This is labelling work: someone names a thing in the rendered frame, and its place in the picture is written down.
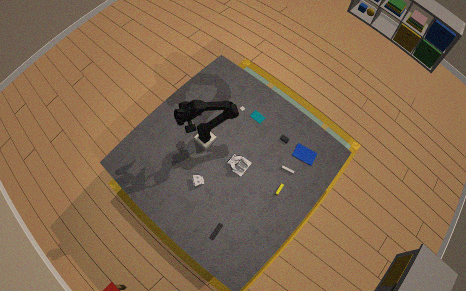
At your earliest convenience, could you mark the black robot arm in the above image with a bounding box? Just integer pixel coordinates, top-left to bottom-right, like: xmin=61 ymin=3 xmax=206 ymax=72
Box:
xmin=174 ymin=99 xmax=239 ymax=143

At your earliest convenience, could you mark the teal flat rectangular plate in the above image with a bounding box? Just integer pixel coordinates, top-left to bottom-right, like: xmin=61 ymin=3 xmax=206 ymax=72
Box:
xmin=250 ymin=110 xmax=266 ymax=123

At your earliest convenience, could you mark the blue flat rectangular plate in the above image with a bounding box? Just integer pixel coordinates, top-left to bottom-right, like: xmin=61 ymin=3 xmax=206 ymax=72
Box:
xmin=292 ymin=143 xmax=317 ymax=166

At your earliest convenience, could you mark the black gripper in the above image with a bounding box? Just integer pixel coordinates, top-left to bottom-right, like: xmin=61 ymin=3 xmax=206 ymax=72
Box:
xmin=179 ymin=101 xmax=196 ymax=133

